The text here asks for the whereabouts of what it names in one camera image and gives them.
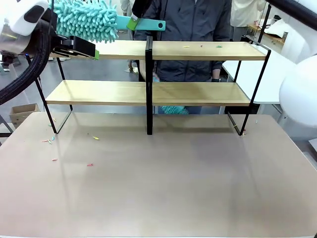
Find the bystander in beige shirt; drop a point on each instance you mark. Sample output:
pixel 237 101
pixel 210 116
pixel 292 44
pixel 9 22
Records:
pixel 245 15

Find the wooden desk with white sheet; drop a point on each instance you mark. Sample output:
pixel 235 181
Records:
pixel 275 29

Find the black wrist watch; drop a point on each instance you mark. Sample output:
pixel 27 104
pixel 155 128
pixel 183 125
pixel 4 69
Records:
pixel 217 79

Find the two-tier wooden shelf rack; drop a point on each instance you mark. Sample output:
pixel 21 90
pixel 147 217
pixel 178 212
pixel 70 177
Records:
pixel 149 86

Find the cardboard box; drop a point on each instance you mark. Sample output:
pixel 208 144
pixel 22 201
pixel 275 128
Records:
pixel 23 114

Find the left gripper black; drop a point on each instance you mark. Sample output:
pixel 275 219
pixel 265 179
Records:
pixel 53 37

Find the person in dark jacket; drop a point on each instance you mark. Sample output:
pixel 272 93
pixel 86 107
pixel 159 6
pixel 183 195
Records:
pixel 188 29

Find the teal microfiber duster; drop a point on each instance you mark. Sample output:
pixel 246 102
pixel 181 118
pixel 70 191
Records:
pixel 173 109
pixel 86 19

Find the person's right hand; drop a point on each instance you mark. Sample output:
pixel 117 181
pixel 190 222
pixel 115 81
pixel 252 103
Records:
pixel 142 70

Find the black equipment on floor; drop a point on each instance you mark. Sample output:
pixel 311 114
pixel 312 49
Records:
pixel 6 62

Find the black metal floor stand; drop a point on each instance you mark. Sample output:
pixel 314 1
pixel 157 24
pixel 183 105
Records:
pixel 6 129

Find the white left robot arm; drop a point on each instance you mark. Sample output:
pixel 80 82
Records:
pixel 17 22

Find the black stand pole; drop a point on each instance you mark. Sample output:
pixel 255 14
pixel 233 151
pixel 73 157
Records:
pixel 263 22

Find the person's right forearm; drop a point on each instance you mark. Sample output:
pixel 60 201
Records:
pixel 140 37

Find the wooden shelf board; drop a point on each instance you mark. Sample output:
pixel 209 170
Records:
pixel 111 95
pixel 173 50

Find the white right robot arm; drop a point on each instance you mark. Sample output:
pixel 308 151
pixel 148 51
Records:
pixel 302 86

